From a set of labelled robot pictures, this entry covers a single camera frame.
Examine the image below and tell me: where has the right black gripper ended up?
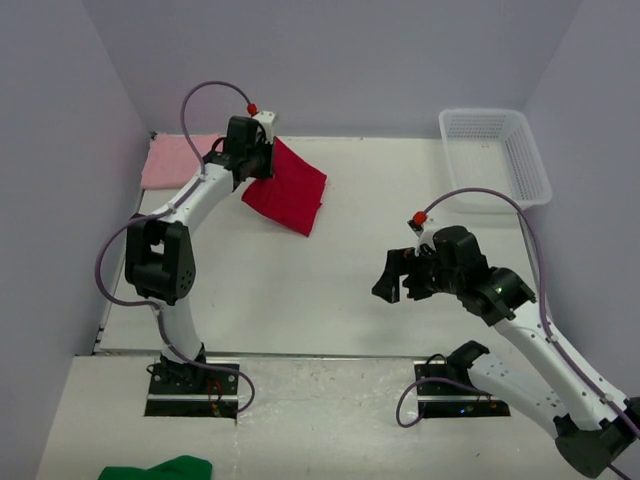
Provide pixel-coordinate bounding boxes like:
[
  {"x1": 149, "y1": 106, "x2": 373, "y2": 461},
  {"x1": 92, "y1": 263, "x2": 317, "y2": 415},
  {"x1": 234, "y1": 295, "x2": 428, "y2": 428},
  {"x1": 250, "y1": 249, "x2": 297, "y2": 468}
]
[{"x1": 372, "y1": 244, "x2": 463, "y2": 302}]

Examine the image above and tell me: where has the red t shirt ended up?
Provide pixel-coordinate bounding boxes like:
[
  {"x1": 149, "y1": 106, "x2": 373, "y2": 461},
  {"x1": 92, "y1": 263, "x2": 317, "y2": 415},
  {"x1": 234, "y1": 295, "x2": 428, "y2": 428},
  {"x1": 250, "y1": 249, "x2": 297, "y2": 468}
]
[{"x1": 242, "y1": 138, "x2": 328, "y2": 237}]

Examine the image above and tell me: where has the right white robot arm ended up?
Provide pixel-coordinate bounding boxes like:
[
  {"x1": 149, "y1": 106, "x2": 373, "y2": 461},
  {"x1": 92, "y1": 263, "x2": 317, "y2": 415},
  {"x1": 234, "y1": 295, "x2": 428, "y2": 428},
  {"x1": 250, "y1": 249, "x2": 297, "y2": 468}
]
[{"x1": 372, "y1": 226, "x2": 639, "y2": 479}]

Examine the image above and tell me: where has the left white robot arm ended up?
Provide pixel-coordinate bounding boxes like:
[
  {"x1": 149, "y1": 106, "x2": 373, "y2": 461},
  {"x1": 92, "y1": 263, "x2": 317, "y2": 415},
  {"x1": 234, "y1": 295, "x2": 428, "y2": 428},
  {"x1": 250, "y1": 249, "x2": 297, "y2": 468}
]
[{"x1": 125, "y1": 111, "x2": 277, "y2": 393}]

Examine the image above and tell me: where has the folded pink t shirt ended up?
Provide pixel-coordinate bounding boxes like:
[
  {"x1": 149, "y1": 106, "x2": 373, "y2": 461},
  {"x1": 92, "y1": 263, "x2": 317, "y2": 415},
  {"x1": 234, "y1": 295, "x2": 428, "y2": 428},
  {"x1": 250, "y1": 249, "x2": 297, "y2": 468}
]
[{"x1": 140, "y1": 133, "x2": 200, "y2": 190}]

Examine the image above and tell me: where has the white plastic basket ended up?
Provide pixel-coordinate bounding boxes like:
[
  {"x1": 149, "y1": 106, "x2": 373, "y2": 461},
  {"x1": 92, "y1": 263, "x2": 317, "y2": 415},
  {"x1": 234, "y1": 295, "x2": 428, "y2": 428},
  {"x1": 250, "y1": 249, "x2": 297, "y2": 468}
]
[{"x1": 438, "y1": 108, "x2": 552, "y2": 210}]

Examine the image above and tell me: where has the green t shirt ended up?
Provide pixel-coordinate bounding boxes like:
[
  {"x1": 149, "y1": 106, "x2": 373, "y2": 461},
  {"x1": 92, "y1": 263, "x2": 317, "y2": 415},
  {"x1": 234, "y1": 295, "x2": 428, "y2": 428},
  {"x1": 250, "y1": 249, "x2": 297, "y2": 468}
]
[{"x1": 98, "y1": 455, "x2": 214, "y2": 480}]

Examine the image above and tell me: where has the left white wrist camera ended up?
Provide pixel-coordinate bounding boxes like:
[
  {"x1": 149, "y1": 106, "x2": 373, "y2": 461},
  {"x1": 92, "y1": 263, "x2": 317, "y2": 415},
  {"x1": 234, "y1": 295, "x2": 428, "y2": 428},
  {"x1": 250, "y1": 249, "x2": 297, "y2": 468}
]
[{"x1": 252, "y1": 110, "x2": 278, "y2": 143}]

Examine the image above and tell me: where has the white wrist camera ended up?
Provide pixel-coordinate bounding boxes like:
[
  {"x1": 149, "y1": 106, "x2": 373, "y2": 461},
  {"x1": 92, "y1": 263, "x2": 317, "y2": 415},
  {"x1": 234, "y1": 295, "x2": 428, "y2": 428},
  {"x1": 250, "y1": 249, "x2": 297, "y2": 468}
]
[
  {"x1": 252, "y1": 110, "x2": 278, "y2": 143},
  {"x1": 408, "y1": 211, "x2": 439, "y2": 252}
]

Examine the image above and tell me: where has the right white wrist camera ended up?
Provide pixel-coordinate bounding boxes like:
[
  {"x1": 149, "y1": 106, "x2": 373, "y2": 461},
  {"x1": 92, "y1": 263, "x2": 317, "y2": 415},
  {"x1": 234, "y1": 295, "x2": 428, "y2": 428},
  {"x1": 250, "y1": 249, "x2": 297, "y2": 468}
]
[{"x1": 408, "y1": 211, "x2": 439, "y2": 252}]

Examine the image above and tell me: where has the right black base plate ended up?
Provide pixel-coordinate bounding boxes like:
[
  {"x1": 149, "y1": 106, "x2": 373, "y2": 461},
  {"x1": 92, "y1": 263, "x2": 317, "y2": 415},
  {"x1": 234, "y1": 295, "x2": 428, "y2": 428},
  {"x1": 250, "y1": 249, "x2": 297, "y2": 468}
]
[{"x1": 414, "y1": 355, "x2": 511, "y2": 419}]

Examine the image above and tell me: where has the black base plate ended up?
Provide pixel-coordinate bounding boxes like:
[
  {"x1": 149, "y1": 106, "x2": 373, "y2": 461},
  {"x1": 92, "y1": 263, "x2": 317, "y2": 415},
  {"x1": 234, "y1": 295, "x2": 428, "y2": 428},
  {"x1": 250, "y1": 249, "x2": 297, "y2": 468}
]
[
  {"x1": 144, "y1": 357, "x2": 240, "y2": 420},
  {"x1": 414, "y1": 355, "x2": 511, "y2": 419}
]

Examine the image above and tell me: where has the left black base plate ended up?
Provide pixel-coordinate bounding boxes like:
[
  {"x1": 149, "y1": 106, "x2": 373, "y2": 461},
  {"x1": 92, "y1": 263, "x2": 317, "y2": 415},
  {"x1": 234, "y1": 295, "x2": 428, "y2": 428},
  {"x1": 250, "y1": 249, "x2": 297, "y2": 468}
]
[{"x1": 144, "y1": 357, "x2": 240, "y2": 420}]

